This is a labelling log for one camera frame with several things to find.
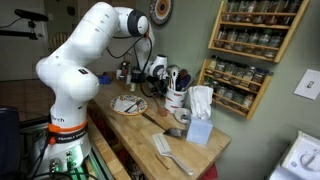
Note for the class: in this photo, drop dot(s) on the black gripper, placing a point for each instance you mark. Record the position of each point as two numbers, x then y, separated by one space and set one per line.
158 88

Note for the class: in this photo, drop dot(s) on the lower wooden spice rack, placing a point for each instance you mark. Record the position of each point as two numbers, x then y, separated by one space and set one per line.
237 87

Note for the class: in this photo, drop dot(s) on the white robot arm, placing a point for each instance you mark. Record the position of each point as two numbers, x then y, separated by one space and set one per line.
65 71

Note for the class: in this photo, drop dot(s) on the colourful patterned ceramic plate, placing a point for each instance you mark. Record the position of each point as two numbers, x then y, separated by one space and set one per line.
142 105

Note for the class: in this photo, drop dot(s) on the wooden spice rack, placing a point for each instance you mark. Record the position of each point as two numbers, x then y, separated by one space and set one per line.
237 87
289 32

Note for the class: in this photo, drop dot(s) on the white folded napkin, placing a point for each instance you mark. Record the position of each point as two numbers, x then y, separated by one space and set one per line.
125 105

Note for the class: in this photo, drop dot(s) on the white light switch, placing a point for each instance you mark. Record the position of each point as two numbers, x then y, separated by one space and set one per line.
309 85

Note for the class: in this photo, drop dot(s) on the white red utensil crock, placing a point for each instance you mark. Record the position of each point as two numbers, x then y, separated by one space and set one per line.
174 100

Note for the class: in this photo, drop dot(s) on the upper wooden spice rack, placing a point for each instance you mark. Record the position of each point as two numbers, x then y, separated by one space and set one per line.
289 32

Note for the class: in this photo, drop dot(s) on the white stove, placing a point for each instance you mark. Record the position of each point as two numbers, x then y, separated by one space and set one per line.
301 161

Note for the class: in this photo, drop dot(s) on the white plastic spatula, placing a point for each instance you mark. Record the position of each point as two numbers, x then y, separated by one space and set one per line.
165 150

